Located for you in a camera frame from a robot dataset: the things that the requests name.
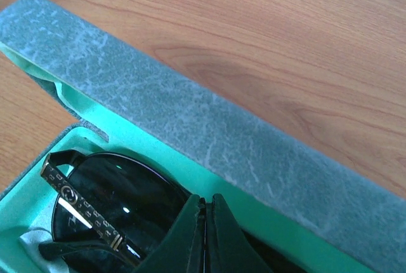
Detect black round sunglasses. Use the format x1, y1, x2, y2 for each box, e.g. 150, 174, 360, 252
39, 150, 301, 272

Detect light blue cleaning cloth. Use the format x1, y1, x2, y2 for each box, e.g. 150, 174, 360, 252
18, 203, 74, 273

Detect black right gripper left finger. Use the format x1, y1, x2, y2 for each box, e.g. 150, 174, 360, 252
136, 194, 206, 273

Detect grey green glasses case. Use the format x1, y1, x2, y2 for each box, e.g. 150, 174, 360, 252
1, 0, 405, 272

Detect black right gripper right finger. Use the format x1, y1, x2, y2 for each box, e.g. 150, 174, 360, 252
205, 194, 272, 273

